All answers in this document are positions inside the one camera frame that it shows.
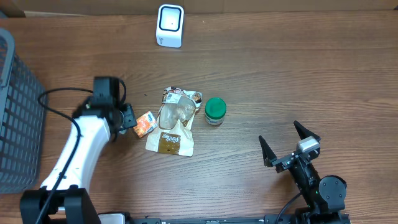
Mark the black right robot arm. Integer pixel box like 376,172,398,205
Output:
259,121,350,224

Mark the green-lid jar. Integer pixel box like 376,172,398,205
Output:
205,98,227,126

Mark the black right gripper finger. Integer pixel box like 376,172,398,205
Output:
294,120,322,141
259,135,277,167

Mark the orange Kleenex tissue pack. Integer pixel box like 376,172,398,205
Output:
133,111,158,138

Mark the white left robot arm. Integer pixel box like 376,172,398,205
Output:
20,77,137,224

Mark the brown clear snack pouch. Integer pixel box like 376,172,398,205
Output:
146,86,203,157

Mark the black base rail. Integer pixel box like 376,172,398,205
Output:
128,215,351,224

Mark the dark grey plastic basket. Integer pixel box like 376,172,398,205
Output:
0,28,46,194

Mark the white barcode scanner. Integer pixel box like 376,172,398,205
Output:
155,4,185,48

